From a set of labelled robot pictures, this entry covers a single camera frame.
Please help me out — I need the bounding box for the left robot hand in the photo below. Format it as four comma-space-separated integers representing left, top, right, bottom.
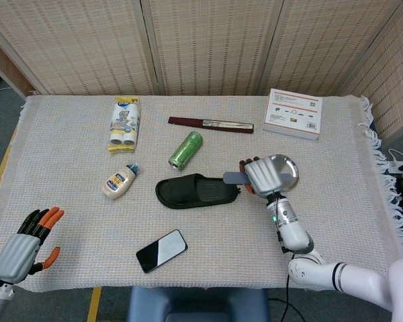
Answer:
0, 207, 65, 284

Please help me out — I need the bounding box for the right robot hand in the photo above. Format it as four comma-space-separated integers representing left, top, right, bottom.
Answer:
238, 156, 284, 199

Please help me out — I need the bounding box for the round metal plate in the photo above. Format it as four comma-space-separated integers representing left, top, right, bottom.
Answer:
270, 154, 300, 193

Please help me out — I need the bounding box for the black slipper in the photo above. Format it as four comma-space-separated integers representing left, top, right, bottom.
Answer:
154, 173, 241, 211

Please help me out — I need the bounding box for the white cardboard box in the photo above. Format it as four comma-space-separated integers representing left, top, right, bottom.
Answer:
263, 88, 324, 142

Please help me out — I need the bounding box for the dark red folding fan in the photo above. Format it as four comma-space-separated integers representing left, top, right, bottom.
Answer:
167, 116, 255, 135

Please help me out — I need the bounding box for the green drink can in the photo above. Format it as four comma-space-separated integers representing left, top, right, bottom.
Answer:
168, 131, 204, 172

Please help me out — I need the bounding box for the woven fringed table cloth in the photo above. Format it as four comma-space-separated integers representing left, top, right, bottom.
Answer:
0, 95, 403, 294

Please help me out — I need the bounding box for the mayonnaise squeeze bottle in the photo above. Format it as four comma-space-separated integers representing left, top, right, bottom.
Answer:
101, 162, 140, 201

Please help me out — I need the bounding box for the black smartphone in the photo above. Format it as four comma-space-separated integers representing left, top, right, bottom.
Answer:
136, 229, 189, 274

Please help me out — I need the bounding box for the white power strip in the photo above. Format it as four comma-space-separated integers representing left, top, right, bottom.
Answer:
388, 149, 403, 175

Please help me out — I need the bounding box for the blue chair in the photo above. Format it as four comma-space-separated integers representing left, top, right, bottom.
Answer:
126, 286, 270, 322

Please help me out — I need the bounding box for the bamboo folding screen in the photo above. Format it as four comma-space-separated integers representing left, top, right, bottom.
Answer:
0, 0, 403, 142

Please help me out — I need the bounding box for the lint roller refill pack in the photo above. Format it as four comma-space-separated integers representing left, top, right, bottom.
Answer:
107, 96, 142, 156

